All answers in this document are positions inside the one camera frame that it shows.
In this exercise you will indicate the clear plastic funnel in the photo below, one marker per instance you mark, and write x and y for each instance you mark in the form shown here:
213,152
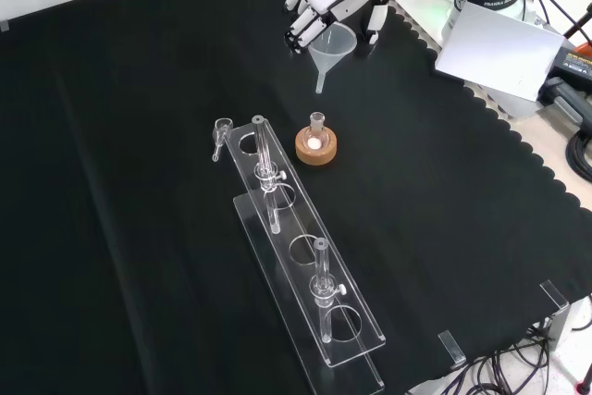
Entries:
330,53

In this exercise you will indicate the small glass weighing funnel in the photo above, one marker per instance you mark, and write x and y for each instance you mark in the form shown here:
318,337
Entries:
221,132

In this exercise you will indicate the clear acrylic funnel stand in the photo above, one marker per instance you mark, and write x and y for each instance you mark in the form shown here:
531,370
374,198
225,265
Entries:
296,224

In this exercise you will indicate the small round-bottom glass flask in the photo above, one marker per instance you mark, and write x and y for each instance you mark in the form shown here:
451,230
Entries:
315,138

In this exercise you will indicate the black tripod leg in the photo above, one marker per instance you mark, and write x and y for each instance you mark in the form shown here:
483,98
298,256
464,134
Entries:
578,25

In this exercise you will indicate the black box with orange label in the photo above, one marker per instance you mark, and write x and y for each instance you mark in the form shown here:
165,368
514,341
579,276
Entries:
575,64

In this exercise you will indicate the grey and black power brick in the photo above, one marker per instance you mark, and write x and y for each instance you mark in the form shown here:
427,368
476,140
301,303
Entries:
566,99

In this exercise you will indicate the black bench cloth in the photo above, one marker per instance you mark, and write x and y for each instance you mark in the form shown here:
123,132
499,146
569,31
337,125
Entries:
139,182

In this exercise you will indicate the grey tape strip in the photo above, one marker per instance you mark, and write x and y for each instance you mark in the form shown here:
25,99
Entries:
4,25

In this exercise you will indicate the clear plastic cloth clamp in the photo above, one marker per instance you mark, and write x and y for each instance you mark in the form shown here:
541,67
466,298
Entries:
554,297
452,349

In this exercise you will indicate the grey metal bench bracket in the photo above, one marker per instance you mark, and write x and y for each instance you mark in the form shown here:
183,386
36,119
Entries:
558,328

